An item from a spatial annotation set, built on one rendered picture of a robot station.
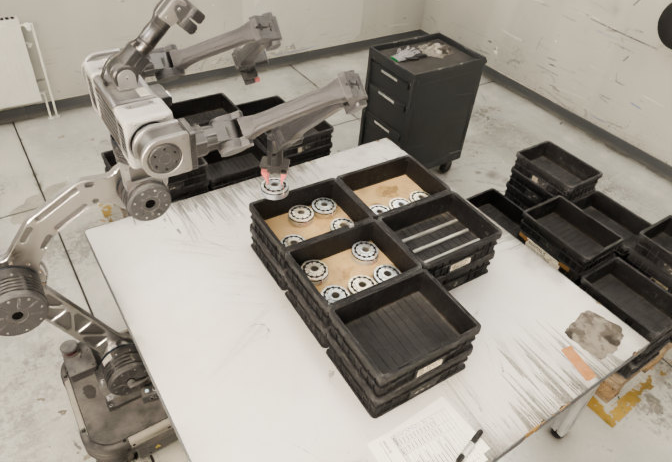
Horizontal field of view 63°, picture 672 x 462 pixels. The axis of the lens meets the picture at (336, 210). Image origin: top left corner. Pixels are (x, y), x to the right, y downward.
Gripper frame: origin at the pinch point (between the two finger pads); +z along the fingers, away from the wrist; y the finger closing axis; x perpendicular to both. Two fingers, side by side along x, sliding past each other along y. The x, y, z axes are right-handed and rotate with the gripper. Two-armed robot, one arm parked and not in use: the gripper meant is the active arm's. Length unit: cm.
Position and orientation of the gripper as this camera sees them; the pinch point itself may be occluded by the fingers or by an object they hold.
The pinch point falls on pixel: (274, 182)
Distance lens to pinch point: 205.0
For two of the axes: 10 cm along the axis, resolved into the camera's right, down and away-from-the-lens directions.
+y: -9.9, -1.1, 0.1
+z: -0.8, 7.9, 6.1
